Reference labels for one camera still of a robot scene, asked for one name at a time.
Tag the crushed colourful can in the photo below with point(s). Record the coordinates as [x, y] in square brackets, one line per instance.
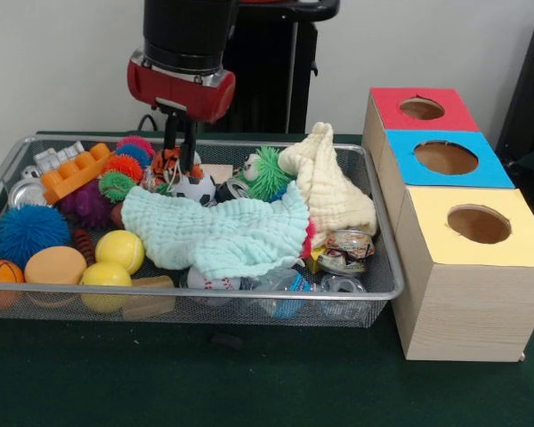
[345, 255]

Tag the green spiky ball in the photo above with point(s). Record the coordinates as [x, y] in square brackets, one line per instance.
[267, 171]

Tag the orange striped tiger plush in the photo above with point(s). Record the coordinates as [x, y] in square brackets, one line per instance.
[164, 162]

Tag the mint green cloth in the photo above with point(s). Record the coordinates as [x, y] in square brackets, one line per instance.
[213, 227]

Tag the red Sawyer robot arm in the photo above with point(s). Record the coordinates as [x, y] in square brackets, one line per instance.
[187, 26]

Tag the small orange basketball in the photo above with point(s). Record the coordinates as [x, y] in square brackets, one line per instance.
[2, 271]

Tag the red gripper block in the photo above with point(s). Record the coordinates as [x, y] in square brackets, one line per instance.
[178, 95]

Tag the shallow mesh bin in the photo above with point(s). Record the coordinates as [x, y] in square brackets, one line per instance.
[293, 311]

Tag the wooden box with three holes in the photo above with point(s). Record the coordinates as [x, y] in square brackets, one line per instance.
[471, 302]

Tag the cream yellow cloth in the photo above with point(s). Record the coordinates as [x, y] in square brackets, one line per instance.
[334, 195]

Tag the dark green table cloth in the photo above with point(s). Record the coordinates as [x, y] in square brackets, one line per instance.
[204, 378]

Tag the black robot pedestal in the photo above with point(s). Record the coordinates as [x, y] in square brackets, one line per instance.
[271, 66]

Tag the blue spiky ball with eyes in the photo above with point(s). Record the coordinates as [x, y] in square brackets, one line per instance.
[26, 233]

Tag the orange foam disc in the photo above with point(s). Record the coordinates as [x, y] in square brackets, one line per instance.
[55, 265]

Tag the orange toy brick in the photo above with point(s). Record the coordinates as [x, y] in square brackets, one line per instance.
[71, 175]

